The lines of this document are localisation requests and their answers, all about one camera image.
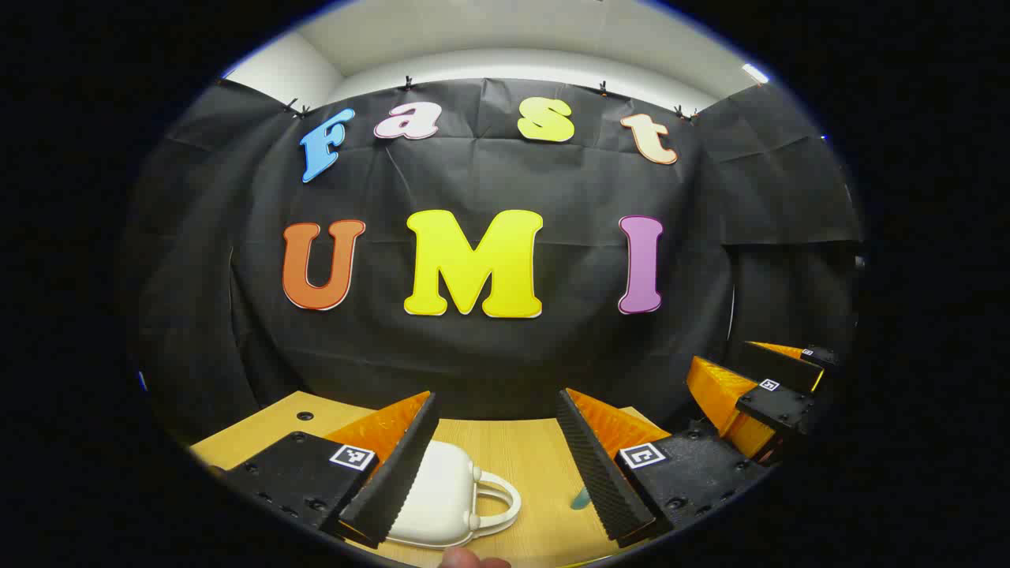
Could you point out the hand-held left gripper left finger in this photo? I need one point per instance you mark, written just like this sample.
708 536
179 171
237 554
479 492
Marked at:
402 473

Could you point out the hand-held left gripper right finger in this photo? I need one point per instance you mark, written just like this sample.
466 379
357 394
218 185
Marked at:
600 481

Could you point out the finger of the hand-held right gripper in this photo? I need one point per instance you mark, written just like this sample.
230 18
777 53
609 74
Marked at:
722 394
785 367

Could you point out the translucent blue skincare bottle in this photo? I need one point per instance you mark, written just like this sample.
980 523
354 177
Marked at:
581 498

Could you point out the white suitcase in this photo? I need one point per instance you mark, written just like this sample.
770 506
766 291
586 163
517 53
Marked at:
442 489

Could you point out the black backdrop cloth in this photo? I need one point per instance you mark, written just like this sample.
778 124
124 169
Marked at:
473 371

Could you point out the ceiling light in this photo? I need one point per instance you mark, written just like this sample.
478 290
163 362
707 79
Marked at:
755 72

